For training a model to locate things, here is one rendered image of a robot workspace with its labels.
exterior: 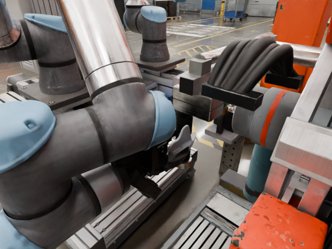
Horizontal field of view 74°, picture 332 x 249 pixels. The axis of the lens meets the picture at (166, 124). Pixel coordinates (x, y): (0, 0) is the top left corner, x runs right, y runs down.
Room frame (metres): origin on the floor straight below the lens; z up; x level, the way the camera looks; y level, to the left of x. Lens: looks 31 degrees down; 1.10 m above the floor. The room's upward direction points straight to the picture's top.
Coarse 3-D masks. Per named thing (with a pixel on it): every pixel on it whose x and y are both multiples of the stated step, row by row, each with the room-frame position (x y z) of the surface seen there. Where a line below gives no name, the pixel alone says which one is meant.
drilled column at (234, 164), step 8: (224, 144) 1.17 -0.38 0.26; (232, 144) 1.13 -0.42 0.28; (240, 144) 1.13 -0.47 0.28; (224, 152) 1.16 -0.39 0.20; (232, 152) 1.13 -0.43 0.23; (240, 152) 1.16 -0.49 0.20; (224, 160) 1.15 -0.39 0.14; (232, 160) 1.12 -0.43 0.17; (224, 168) 1.15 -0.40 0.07; (232, 168) 1.11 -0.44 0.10
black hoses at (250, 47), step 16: (240, 48) 0.35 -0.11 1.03; (256, 48) 0.33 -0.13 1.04; (272, 48) 0.33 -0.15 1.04; (288, 48) 0.32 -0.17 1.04; (224, 64) 0.34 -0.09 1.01; (240, 64) 0.32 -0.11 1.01; (256, 64) 0.31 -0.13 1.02; (272, 64) 0.30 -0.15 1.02; (288, 64) 0.35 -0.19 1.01; (208, 80) 0.34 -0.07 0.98; (224, 80) 0.33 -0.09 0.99; (240, 80) 0.31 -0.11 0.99; (256, 80) 0.30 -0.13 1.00; (272, 80) 0.39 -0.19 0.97; (288, 80) 0.37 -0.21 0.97; (208, 96) 0.33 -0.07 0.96; (224, 96) 0.31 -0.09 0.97; (240, 96) 0.29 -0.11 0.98; (256, 96) 0.28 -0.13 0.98
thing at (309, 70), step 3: (309, 69) 0.86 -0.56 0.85; (312, 69) 0.85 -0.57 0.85; (306, 72) 0.86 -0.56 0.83; (309, 72) 0.86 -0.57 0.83; (306, 75) 0.86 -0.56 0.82; (309, 75) 0.85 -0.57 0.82; (306, 78) 0.86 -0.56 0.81; (303, 81) 0.86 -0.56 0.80; (306, 81) 0.86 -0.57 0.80; (303, 84) 0.86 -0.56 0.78; (303, 87) 0.86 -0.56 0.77; (300, 90) 0.86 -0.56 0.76
